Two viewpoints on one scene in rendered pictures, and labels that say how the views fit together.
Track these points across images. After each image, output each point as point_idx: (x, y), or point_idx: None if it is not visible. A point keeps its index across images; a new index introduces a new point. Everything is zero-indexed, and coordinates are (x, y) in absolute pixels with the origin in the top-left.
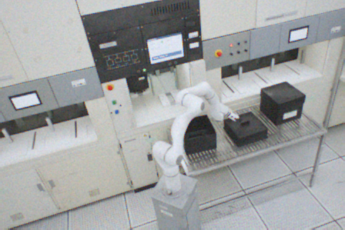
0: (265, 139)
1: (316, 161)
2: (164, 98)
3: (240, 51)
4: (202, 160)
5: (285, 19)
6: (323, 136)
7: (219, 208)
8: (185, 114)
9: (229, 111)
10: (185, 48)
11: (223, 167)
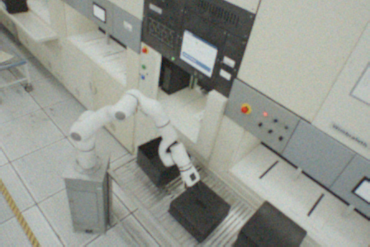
0: (195, 240)
1: None
2: None
3: (274, 133)
4: (133, 178)
5: (366, 154)
6: None
7: (140, 243)
8: (107, 107)
9: (184, 168)
10: (215, 71)
11: None
